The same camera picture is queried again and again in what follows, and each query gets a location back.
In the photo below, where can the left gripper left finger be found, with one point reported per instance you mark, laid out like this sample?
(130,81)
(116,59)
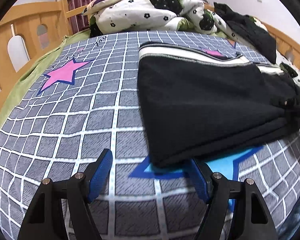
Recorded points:
(44,217)

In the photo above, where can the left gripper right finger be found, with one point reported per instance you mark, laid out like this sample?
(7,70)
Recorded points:
(251,217)

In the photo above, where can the black pants with white stripe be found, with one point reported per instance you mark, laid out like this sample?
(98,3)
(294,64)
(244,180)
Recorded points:
(195,104)

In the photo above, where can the black clothing pile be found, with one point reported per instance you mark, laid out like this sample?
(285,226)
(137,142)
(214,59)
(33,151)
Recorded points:
(246,28)

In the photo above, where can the green fleece blanket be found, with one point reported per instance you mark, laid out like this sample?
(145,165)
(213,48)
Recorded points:
(33,69)

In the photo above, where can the grey checked star bedsheet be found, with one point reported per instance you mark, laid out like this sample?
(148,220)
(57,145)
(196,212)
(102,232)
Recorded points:
(80,99)

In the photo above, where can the white floral black comforter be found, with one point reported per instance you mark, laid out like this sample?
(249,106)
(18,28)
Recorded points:
(210,23)

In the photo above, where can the wooden bed frame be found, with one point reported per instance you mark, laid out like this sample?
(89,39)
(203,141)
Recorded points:
(42,25)

